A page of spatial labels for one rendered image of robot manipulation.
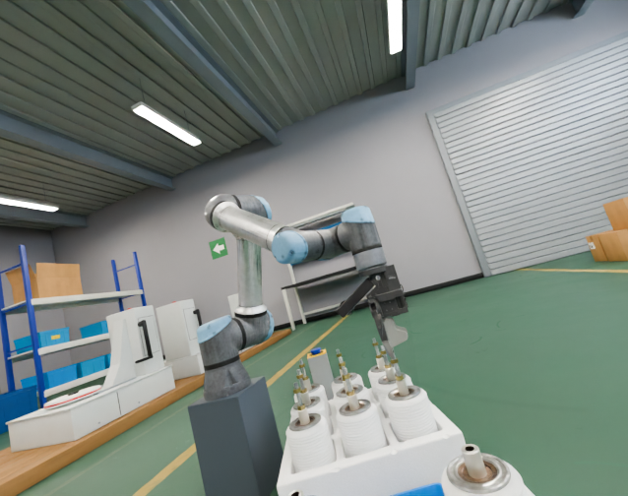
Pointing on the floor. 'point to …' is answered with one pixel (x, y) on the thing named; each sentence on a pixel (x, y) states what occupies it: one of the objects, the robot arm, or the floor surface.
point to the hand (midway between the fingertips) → (389, 352)
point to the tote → (7, 409)
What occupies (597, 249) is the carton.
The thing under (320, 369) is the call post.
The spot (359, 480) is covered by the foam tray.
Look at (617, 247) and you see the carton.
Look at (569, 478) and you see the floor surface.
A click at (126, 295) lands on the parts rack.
